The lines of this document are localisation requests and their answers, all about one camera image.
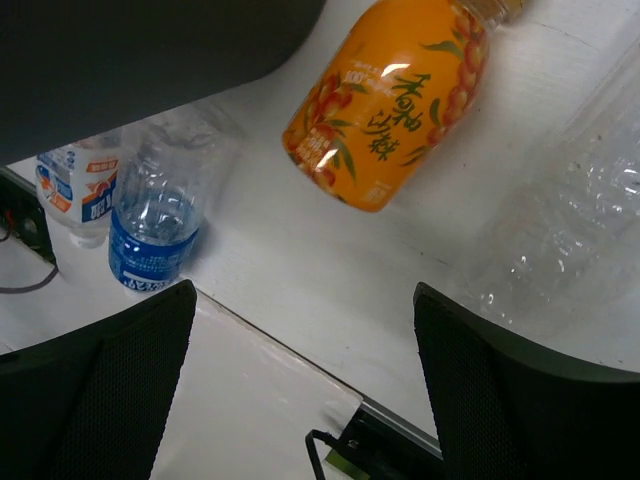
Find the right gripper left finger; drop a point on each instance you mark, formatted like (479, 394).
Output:
(93, 403)

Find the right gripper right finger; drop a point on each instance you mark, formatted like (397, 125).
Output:
(506, 407)

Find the orange juice bottle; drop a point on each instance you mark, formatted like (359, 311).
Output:
(406, 74)

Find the dark grey plastic bin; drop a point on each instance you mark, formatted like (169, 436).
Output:
(74, 69)

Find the clear unlabelled plastic bottle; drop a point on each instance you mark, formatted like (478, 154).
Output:
(566, 240)

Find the clear bottle white orange label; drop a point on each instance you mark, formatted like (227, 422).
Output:
(75, 185)

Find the clear bottle blue label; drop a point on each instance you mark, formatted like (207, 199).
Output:
(175, 166)

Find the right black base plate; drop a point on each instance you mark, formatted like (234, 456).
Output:
(375, 444)

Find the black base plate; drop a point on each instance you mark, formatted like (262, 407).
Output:
(23, 216)
(375, 444)

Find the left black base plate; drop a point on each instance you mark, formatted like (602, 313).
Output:
(23, 216)

